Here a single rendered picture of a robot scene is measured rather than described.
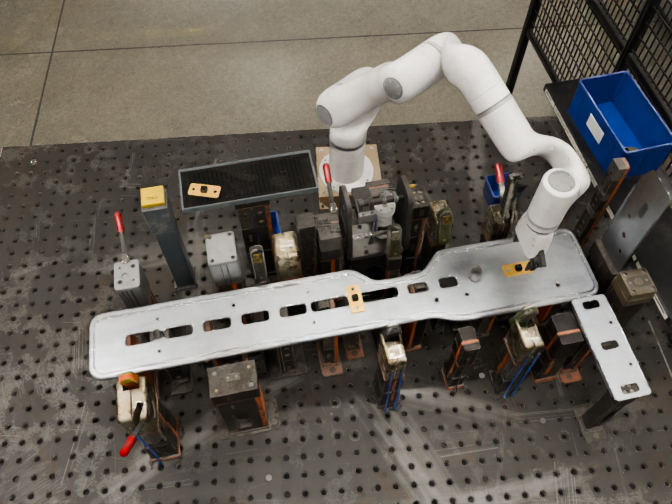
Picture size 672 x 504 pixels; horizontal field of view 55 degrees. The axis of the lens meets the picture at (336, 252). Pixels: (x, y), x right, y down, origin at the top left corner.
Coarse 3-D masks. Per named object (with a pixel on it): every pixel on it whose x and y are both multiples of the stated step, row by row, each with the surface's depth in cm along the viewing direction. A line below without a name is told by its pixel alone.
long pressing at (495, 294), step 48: (576, 240) 184; (288, 288) 175; (336, 288) 175; (384, 288) 175; (432, 288) 175; (480, 288) 175; (528, 288) 175; (576, 288) 175; (96, 336) 168; (192, 336) 168; (240, 336) 168; (288, 336) 168; (336, 336) 169
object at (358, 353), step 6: (342, 336) 200; (348, 336) 192; (354, 336) 190; (348, 342) 195; (354, 342) 194; (360, 342) 199; (348, 348) 197; (354, 348) 197; (360, 348) 198; (348, 354) 196; (354, 354) 197; (360, 354) 196
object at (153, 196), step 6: (156, 186) 174; (162, 186) 174; (144, 192) 172; (150, 192) 172; (156, 192) 172; (162, 192) 173; (144, 198) 171; (150, 198) 171; (156, 198) 171; (162, 198) 171; (144, 204) 170; (150, 204) 170; (156, 204) 171; (162, 204) 171
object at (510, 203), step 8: (512, 176) 168; (520, 176) 169; (512, 184) 169; (520, 184) 166; (504, 192) 174; (512, 192) 173; (504, 200) 175; (512, 200) 176; (504, 208) 176; (512, 208) 178; (504, 216) 179; (512, 216) 179
